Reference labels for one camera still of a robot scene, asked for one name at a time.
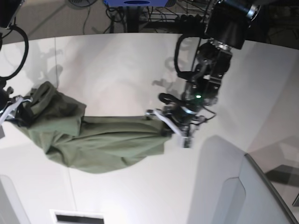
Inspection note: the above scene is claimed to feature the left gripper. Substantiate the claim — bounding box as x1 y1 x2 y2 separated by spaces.
158 93 216 137

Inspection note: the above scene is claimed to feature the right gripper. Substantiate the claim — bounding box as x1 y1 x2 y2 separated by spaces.
0 87 14 111

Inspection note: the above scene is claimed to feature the green t-shirt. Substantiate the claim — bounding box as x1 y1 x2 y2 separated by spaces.
11 82 169 174

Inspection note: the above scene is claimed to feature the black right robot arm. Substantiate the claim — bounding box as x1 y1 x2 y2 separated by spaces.
0 0 29 110

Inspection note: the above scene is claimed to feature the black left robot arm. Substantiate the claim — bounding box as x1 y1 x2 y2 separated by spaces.
158 0 261 137

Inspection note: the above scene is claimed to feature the black power strip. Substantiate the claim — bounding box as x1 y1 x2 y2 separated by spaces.
149 12 203 22

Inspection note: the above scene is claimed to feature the grey table leg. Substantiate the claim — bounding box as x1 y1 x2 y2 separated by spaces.
126 6 142 33

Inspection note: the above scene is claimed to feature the blue plastic bin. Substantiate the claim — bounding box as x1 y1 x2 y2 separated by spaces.
104 0 168 7

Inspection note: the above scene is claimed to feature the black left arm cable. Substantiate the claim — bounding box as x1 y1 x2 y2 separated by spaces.
174 34 204 80

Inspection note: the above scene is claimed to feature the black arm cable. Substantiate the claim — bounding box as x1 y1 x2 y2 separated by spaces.
174 34 204 80
0 24 29 81

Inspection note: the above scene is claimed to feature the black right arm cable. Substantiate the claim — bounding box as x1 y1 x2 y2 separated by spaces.
0 24 29 81

